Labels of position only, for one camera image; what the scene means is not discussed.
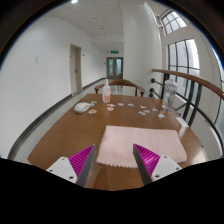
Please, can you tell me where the wooden chair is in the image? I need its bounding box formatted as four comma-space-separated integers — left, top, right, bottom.
93, 79, 147, 98

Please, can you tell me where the white pump bottle orange label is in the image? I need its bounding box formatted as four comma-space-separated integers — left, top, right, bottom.
101, 78, 111, 104

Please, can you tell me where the wooden handrail with black posts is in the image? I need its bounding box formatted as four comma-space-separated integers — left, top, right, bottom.
148, 68, 224, 158

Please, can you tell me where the tall black-framed window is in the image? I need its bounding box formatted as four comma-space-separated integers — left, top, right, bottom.
166, 38, 201, 98

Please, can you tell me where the white card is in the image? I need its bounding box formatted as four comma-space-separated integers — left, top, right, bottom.
175, 116, 190, 128

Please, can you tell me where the pink towel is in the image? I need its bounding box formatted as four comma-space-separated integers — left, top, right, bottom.
95, 125, 188, 169

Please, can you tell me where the white side door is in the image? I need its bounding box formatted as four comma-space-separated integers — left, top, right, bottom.
69, 43, 83, 95

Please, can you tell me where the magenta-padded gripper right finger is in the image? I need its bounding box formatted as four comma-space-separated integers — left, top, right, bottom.
132, 143, 183, 186

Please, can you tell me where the grey double door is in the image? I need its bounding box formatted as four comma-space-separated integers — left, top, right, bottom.
106, 56, 124, 80

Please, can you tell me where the arched window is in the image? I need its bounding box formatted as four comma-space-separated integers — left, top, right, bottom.
160, 9, 188, 36

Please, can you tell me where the clear plastic bottle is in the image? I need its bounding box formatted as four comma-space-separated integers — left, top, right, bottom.
161, 78, 179, 112

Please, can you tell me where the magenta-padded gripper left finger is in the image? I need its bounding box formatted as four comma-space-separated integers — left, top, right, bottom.
45, 144, 97, 188

